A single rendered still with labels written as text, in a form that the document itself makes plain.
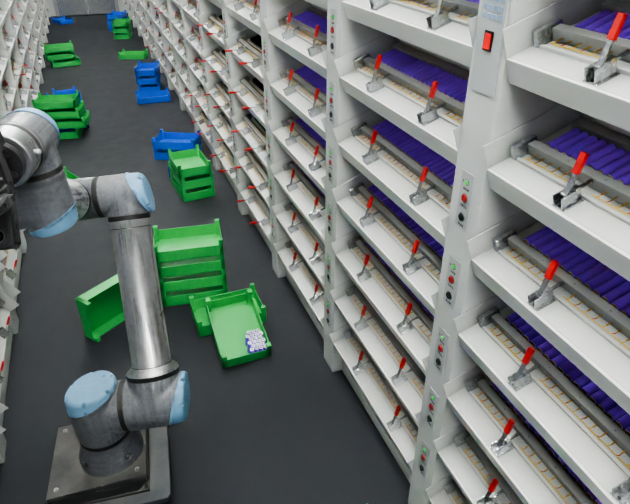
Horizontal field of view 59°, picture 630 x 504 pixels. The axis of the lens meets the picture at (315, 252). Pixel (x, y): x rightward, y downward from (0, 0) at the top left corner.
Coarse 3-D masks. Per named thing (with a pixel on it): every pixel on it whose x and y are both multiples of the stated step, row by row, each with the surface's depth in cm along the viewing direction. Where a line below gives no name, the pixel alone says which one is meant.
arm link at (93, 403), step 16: (80, 384) 162; (96, 384) 160; (112, 384) 159; (64, 400) 159; (80, 400) 156; (96, 400) 155; (112, 400) 158; (80, 416) 155; (96, 416) 156; (112, 416) 158; (80, 432) 160; (96, 432) 159; (112, 432) 161; (96, 448) 162
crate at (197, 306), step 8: (248, 288) 259; (192, 296) 250; (216, 296) 255; (224, 296) 257; (256, 296) 257; (192, 304) 250; (200, 304) 254; (256, 304) 257; (192, 312) 247; (200, 312) 252; (264, 312) 244; (200, 320) 235; (208, 320) 247; (264, 320) 247; (200, 328) 236; (208, 328) 238; (200, 336) 238
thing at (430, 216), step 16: (368, 112) 169; (336, 128) 167; (352, 128) 168; (352, 144) 167; (368, 144) 164; (352, 160) 164; (368, 176) 156; (384, 176) 148; (400, 176) 146; (416, 176) 143; (384, 192) 150; (400, 192) 140; (432, 192) 136; (416, 208) 133; (432, 208) 131; (448, 208) 129; (432, 224) 127
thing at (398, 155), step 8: (368, 128) 166; (360, 136) 167; (368, 136) 165; (376, 144) 161; (384, 144) 156; (392, 152) 152; (400, 152) 150; (400, 160) 149; (408, 160) 146; (400, 168) 147; (408, 168) 146; (416, 168) 142; (432, 176) 137; (432, 184) 136; (440, 184) 133; (440, 192) 134; (448, 192) 130; (440, 200) 131
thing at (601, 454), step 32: (480, 320) 123; (512, 320) 121; (480, 352) 120; (512, 352) 116; (544, 352) 113; (512, 384) 111; (544, 384) 108; (576, 384) 105; (544, 416) 105; (576, 416) 103; (608, 416) 99; (576, 448) 98; (608, 448) 96; (608, 480) 93
